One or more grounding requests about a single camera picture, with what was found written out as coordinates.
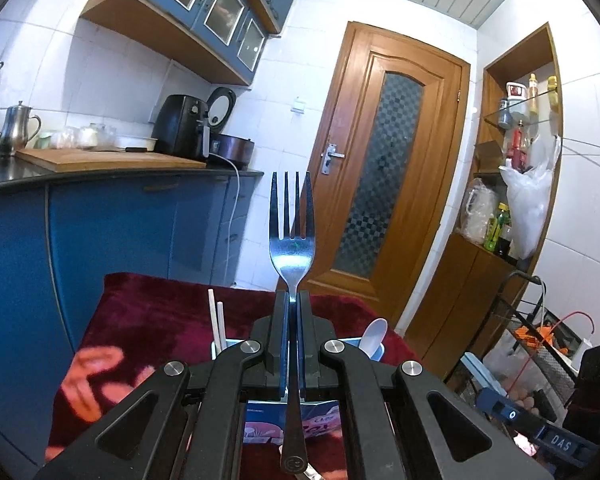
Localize white power cable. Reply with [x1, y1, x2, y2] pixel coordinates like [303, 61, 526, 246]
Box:
[207, 152, 242, 287]

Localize wooden cutting board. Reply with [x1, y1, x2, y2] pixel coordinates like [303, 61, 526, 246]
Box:
[15, 147, 209, 171]

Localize pile of eggs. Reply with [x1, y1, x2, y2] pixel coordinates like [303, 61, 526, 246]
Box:
[504, 384, 537, 412]

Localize black air fryer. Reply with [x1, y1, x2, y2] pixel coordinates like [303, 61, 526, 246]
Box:
[151, 94, 212, 160]

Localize clear plastic jug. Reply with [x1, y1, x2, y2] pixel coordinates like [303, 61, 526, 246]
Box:
[460, 179, 499, 245]

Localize wooden niche shelf cabinet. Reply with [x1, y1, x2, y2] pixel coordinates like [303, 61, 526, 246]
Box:
[404, 22, 564, 382]

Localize metal fork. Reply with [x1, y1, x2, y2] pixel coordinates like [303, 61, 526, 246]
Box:
[268, 171, 315, 476]

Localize rice cooker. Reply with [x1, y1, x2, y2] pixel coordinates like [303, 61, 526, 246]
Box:
[207, 86, 256, 170]

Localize group of shelf bottles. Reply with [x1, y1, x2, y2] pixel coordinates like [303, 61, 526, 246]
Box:
[496, 73, 562, 172]

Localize white plastic spoon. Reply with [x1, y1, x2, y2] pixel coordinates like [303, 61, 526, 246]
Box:
[358, 318, 389, 361]

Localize dark red printed blanket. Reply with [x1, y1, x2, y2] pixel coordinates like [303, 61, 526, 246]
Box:
[45, 272, 422, 480]

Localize glass-front blue wall cabinet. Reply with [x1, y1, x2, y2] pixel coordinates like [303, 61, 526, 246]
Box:
[79, 0, 284, 87]

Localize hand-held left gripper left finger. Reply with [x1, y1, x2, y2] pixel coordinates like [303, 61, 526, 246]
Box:
[32, 290, 293, 480]

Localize metal door handle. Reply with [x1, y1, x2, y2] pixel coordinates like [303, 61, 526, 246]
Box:
[321, 143, 346, 176]

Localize green bottle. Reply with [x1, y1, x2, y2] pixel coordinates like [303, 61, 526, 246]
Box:
[483, 203, 511, 254]

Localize blue chopsticks box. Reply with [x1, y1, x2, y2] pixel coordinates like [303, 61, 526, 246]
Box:
[211, 337, 385, 447]

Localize red cable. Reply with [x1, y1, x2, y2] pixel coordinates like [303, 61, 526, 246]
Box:
[524, 310, 599, 362]

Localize blue kitchen base cabinets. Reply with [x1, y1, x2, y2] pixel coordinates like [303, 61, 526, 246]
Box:
[0, 169, 262, 366]

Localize white plastic bag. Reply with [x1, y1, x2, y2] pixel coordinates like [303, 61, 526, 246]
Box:
[499, 134, 564, 261]

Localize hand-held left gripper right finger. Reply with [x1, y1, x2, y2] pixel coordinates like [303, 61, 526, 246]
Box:
[297, 290, 552, 480]

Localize black wire cart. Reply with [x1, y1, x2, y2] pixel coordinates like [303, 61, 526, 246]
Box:
[441, 269, 600, 441]

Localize white tray of carrots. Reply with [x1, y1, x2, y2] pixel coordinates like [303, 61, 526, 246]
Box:
[514, 322, 581, 361]

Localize food containers on counter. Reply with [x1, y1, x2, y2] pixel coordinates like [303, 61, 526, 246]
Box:
[34, 122, 159, 152]

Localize wooden door with glass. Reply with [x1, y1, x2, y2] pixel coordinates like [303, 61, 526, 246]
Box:
[272, 20, 471, 332]

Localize metal kettle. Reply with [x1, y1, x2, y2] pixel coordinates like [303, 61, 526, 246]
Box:
[0, 101, 42, 157]

